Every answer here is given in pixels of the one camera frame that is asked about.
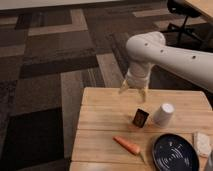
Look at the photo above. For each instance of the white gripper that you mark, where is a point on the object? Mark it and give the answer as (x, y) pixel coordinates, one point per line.
(137, 76)

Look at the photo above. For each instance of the wooden desk corner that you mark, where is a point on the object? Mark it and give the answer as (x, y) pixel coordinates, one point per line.
(205, 7)

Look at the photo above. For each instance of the black eraser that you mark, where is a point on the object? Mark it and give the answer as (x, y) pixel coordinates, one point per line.
(140, 118)

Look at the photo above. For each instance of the dark blue plate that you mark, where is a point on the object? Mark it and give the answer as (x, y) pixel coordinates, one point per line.
(171, 152)

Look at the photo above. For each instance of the orange carrot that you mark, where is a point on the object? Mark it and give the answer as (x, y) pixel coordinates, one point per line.
(129, 146)

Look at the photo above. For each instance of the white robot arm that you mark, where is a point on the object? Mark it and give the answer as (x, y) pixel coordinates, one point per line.
(149, 49)

